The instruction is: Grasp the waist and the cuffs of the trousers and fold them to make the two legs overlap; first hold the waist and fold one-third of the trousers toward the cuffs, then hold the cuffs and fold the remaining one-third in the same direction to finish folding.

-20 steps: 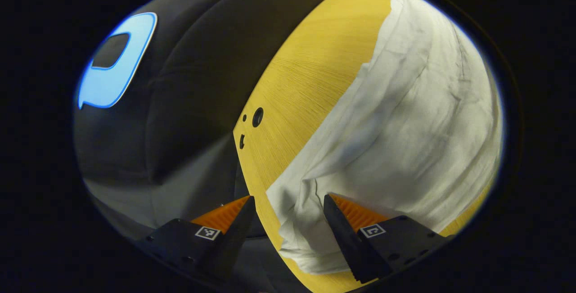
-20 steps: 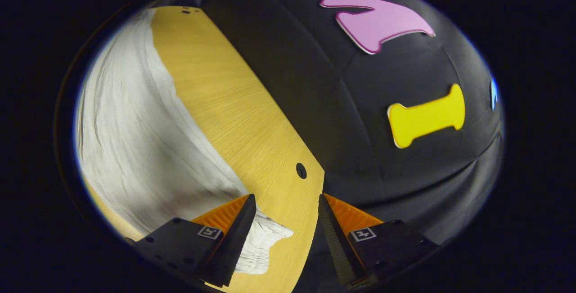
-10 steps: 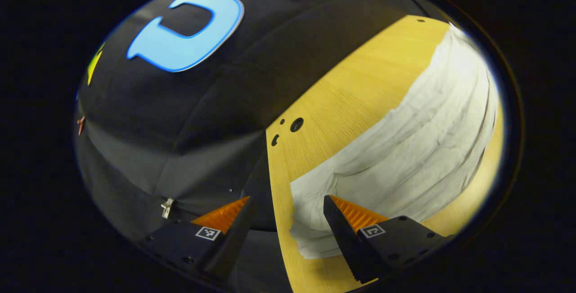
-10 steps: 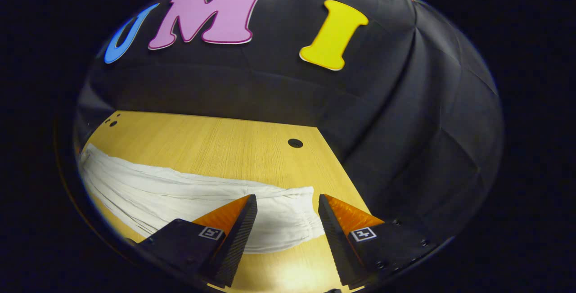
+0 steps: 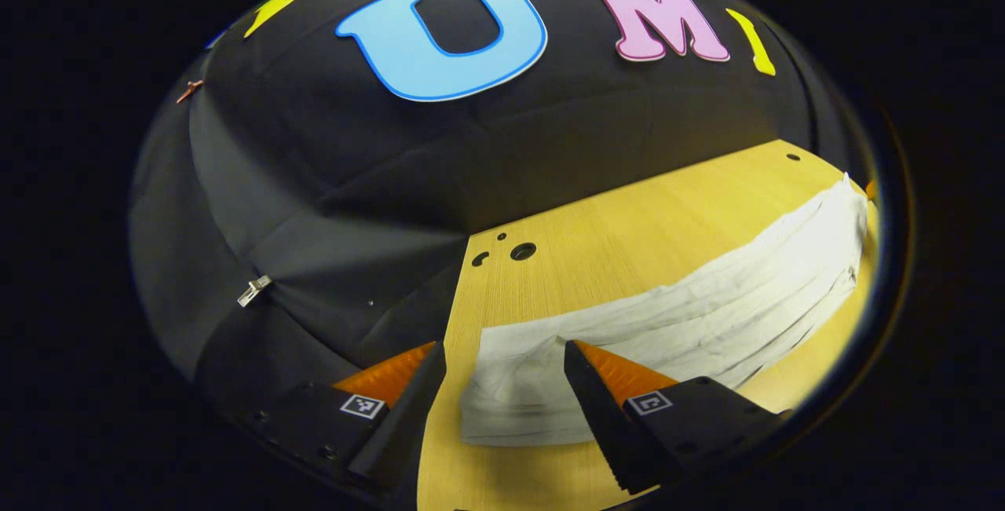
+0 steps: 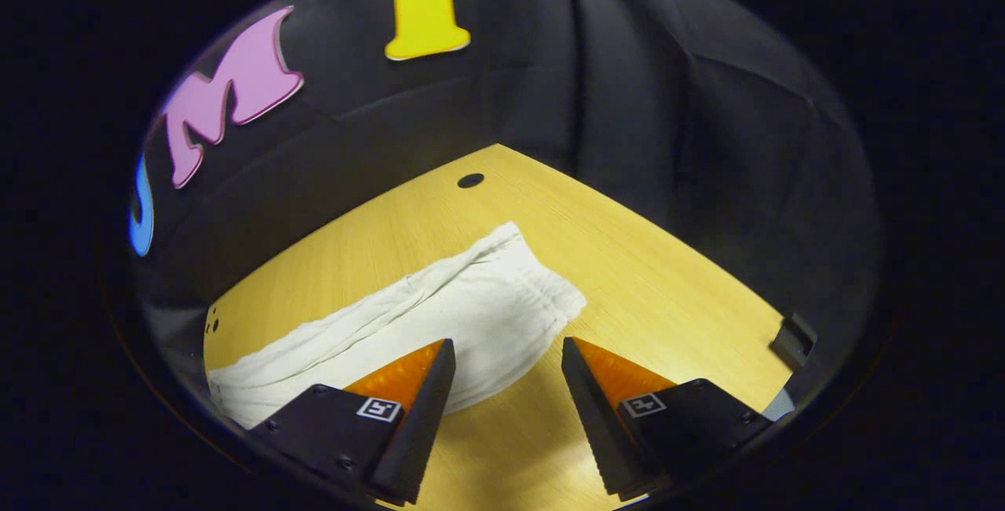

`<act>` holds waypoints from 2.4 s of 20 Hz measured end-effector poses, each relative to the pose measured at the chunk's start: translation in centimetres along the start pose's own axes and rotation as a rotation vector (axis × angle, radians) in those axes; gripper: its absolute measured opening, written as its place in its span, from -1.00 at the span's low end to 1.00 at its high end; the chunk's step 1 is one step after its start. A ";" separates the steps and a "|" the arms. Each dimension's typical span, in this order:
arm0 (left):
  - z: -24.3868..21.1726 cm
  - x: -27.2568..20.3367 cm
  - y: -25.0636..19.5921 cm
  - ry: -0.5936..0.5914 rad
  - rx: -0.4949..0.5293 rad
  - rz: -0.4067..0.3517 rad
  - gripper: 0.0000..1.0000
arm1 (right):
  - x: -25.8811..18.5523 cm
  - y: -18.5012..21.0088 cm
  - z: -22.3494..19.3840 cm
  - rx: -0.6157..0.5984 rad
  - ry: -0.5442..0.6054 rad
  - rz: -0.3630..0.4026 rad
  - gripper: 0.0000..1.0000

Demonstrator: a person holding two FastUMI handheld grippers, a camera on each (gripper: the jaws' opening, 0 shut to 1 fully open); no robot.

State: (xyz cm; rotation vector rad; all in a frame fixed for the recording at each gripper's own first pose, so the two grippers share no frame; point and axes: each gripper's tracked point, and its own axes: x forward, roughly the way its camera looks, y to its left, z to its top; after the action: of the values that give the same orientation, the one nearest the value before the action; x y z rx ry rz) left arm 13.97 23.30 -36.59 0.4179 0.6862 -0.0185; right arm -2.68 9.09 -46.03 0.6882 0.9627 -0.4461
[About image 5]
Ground white jeans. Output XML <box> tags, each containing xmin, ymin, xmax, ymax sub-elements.
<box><xmin>459</xmin><ymin>173</ymin><xmax>869</xmax><ymax>447</ymax></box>

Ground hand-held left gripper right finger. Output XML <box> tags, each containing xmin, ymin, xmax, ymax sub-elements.
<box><xmin>565</xmin><ymin>341</ymin><xmax>791</xmax><ymax>494</ymax></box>

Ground black backdrop cloth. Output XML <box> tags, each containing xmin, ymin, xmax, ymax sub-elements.
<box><xmin>130</xmin><ymin>0</ymin><xmax>872</xmax><ymax>433</ymax></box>

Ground white cloth clip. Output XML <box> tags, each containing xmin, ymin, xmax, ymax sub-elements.
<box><xmin>237</xmin><ymin>275</ymin><xmax>273</xmax><ymax>308</ymax></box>

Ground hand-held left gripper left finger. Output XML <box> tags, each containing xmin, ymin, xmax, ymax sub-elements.
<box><xmin>236</xmin><ymin>342</ymin><xmax>447</xmax><ymax>496</ymax></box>

